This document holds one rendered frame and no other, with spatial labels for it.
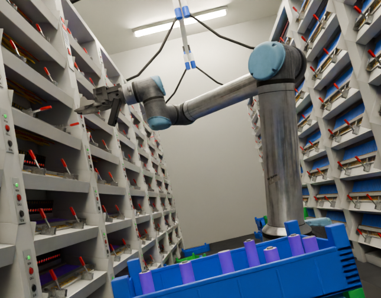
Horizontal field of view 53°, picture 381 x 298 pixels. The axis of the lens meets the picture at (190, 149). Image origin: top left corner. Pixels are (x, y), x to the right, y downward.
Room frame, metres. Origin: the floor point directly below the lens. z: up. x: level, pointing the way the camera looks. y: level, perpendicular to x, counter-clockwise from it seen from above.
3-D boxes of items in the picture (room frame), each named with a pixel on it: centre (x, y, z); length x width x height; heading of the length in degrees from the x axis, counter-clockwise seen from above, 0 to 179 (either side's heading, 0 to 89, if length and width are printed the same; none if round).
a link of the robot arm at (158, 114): (1.54, 0.09, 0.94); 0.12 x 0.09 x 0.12; 136
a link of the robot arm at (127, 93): (1.54, 0.20, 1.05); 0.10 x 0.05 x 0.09; 179
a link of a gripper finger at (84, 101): (1.52, 0.38, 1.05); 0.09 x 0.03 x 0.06; 97
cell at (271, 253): (0.53, -0.07, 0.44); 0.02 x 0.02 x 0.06
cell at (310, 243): (0.53, -0.13, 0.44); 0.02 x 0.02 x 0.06
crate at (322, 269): (0.59, -0.01, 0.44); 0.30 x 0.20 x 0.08; 95
